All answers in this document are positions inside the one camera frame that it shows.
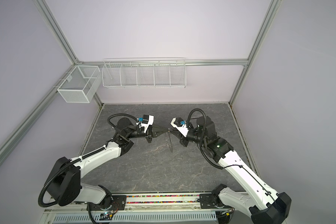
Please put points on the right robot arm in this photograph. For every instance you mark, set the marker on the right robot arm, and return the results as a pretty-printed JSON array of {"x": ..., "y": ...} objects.
[{"x": 219, "y": 153}]

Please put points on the aluminium mounting rail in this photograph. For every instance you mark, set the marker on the aluminium mounting rail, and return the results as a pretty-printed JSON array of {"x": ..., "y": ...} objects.
[{"x": 162, "y": 202}]

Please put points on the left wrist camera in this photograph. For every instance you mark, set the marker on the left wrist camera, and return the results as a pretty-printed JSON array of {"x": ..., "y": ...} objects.
[{"x": 145, "y": 121}]

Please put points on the white wire shelf basket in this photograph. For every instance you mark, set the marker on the white wire shelf basket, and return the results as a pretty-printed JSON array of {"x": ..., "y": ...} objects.
[{"x": 137, "y": 73}]

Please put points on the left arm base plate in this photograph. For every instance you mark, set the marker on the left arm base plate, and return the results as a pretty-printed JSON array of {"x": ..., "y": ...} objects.
[{"x": 118, "y": 203}]

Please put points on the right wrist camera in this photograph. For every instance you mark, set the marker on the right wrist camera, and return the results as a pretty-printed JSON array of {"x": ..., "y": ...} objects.
[{"x": 180, "y": 125}]

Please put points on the grey perforated ring disc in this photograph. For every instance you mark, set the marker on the grey perforated ring disc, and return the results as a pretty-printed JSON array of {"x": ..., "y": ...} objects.
[{"x": 169, "y": 141}]

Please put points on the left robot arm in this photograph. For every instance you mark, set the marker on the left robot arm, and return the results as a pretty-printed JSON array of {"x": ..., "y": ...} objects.
[{"x": 64, "y": 186}]

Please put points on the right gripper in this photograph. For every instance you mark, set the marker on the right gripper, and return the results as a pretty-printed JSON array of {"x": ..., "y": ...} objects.
[{"x": 182, "y": 138}]

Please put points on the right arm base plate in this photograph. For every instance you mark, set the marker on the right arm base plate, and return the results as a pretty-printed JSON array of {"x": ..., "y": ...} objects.
[{"x": 210, "y": 201}]

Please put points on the white vented cable duct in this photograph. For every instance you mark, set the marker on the white vented cable duct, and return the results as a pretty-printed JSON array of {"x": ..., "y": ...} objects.
[{"x": 135, "y": 217}]

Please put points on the white mesh box basket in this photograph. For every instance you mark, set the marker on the white mesh box basket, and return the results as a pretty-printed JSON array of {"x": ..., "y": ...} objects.
[{"x": 81, "y": 84}]

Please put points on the aluminium frame profile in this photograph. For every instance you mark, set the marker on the aluminium frame profile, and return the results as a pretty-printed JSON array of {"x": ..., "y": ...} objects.
[{"x": 11, "y": 142}]

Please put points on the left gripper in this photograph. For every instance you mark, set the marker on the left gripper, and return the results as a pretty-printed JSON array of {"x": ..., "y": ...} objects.
[{"x": 152, "y": 133}]

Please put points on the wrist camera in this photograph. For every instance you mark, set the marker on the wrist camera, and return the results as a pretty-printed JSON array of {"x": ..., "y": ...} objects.
[
  {"x": 180, "y": 125},
  {"x": 145, "y": 121}
]

